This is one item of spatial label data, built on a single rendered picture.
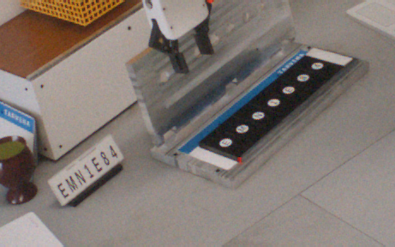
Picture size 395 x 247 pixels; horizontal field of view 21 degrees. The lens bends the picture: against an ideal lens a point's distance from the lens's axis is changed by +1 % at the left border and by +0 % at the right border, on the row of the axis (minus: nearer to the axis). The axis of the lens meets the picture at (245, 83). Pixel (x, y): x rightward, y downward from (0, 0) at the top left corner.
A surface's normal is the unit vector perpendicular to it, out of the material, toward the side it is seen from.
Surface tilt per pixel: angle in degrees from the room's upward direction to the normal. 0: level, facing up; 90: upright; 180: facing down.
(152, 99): 83
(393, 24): 0
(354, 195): 0
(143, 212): 0
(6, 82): 90
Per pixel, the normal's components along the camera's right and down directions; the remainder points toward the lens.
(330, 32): -0.15, -0.83
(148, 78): 0.74, 0.14
